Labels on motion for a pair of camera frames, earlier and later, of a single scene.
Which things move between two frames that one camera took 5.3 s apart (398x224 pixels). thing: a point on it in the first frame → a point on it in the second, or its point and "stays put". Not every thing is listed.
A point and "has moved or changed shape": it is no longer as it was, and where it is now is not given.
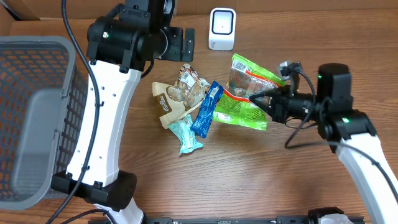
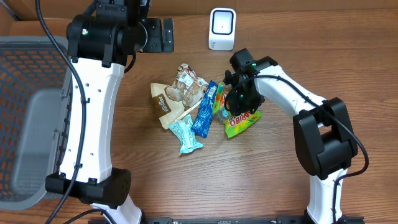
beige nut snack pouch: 173,101 stays put
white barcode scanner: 222,28 stays put
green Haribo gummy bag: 246,79 has moved or changed shape
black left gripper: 176,51 → 155,25
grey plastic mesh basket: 43,109 stays put
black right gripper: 275,106 → 236,108
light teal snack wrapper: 183,129 stays put
